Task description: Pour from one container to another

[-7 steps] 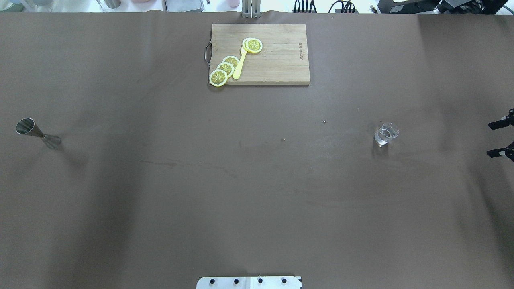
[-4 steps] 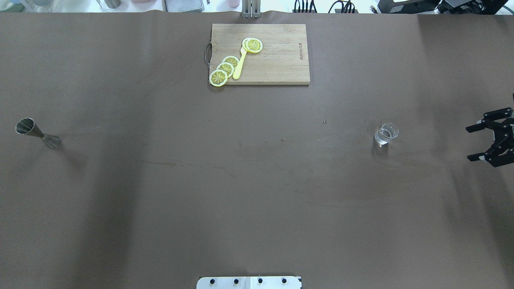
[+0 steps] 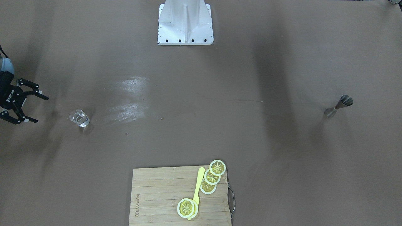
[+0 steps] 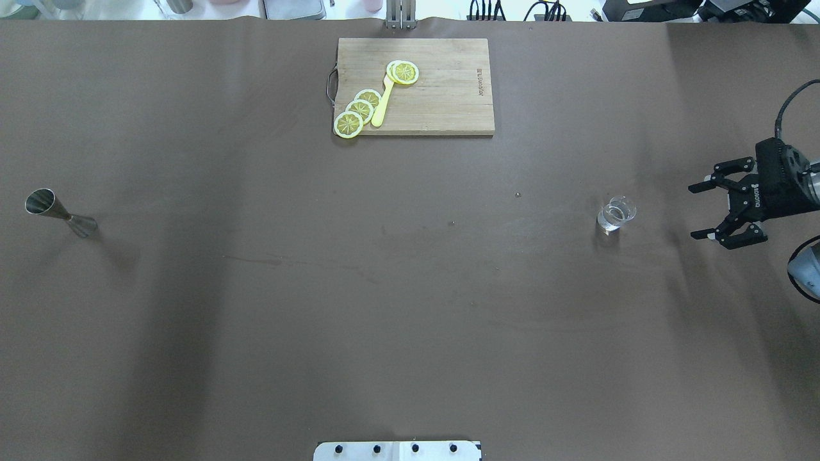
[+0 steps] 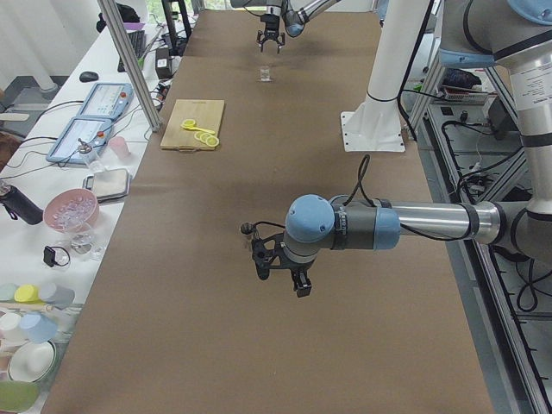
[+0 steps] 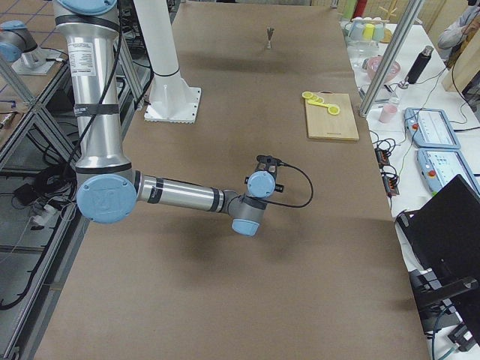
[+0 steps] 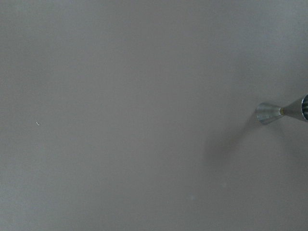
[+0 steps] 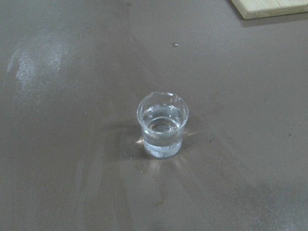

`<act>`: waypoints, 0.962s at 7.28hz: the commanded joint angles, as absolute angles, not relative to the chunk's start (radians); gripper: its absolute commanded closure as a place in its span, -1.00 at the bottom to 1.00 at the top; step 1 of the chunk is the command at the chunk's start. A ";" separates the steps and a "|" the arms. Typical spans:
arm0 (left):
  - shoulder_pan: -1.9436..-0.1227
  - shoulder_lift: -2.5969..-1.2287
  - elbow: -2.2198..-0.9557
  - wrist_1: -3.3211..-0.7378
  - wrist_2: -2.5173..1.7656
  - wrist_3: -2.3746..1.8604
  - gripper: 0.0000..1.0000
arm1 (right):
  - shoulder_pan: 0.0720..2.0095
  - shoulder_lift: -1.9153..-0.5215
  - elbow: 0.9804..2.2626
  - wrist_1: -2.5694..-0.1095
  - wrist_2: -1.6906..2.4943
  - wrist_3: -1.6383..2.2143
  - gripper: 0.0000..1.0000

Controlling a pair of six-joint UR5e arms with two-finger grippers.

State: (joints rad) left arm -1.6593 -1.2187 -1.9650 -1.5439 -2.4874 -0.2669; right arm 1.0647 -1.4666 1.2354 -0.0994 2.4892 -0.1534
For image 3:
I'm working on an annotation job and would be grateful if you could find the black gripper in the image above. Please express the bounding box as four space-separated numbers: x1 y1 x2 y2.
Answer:
0 72 49 125

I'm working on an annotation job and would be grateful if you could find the clear glass measuring cup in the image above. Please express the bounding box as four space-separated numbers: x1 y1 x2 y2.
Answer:
69 109 90 127

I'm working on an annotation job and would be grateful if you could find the steel jigger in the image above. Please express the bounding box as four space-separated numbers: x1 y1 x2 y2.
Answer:
323 94 353 118

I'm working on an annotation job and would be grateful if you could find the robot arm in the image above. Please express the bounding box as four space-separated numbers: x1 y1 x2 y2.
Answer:
0 49 49 125

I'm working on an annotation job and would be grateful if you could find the bamboo cutting board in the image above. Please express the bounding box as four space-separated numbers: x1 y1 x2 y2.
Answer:
129 166 232 226

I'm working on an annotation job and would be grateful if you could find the lemon slice on knife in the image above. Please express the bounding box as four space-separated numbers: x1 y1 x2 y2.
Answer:
177 198 198 220

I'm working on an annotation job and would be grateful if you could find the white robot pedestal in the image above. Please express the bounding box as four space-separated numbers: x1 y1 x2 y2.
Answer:
157 0 214 46

